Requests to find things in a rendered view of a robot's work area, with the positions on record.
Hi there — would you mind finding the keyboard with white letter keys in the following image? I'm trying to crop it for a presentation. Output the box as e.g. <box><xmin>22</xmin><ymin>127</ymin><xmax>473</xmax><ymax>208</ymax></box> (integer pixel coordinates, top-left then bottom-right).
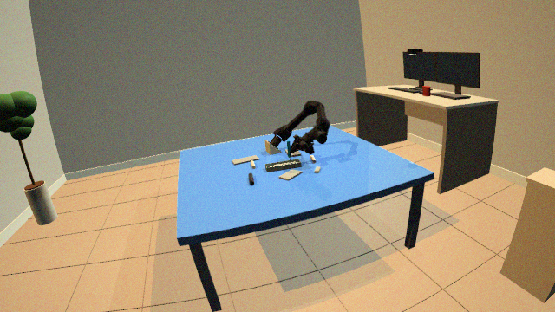
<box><xmin>265</xmin><ymin>159</ymin><xmax>302</xmax><ymax>172</ymax></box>

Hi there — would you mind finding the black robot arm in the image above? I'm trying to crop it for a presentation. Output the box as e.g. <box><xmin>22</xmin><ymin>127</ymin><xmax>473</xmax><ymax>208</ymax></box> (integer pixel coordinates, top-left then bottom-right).
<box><xmin>268</xmin><ymin>101</ymin><xmax>330</xmax><ymax>155</ymax></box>

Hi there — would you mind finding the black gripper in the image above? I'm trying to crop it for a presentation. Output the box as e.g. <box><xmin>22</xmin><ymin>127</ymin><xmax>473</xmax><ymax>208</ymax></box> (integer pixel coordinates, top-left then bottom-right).
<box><xmin>289</xmin><ymin>132</ymin><xmax>315</xmax><ymax>153</ymax></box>

